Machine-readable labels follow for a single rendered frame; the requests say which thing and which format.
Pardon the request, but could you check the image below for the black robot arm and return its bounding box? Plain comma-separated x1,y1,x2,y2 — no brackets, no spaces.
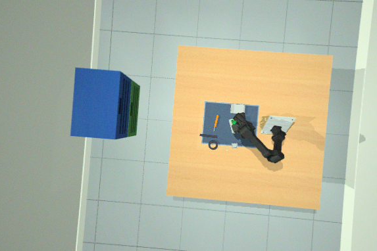
232,113,287,163

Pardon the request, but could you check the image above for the blue work mat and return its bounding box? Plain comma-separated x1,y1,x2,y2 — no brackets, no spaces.
201,101,259,148

